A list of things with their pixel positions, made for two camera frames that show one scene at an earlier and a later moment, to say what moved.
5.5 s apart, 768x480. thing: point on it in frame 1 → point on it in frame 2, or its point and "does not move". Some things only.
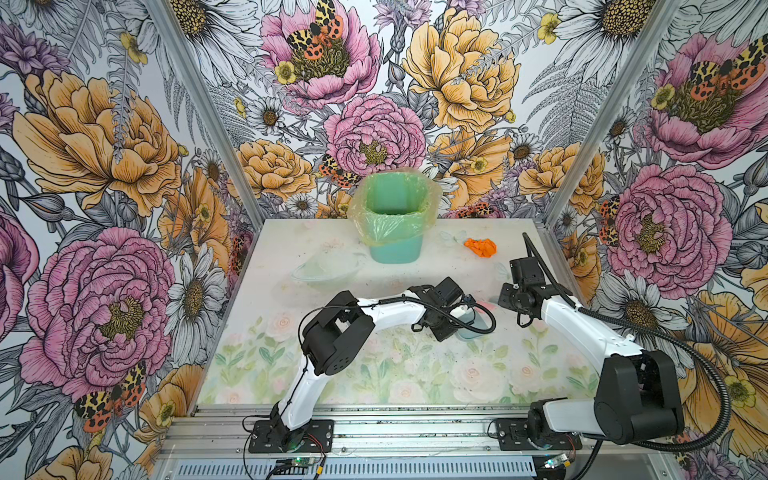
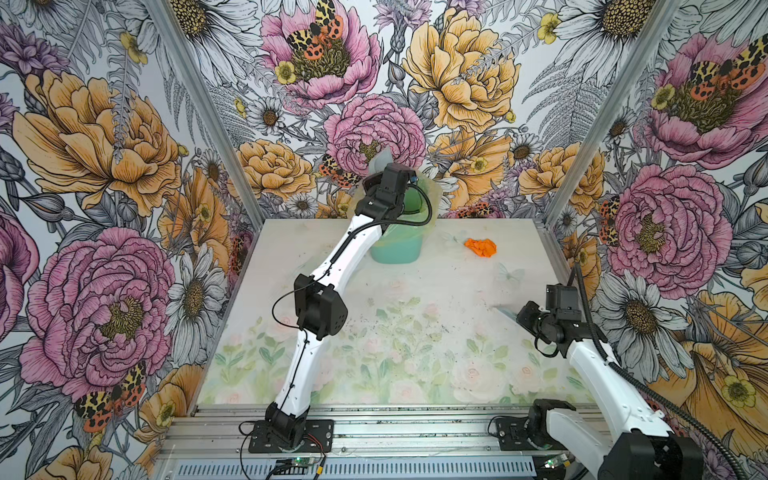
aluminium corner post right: [652, 38] does not move
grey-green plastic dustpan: [470, 324] → [379, 161]
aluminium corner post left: [167, 21] does not move
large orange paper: [484, 247] does not move
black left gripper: [450, 328] → [369, 180]
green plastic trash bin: [395, 211] does not move
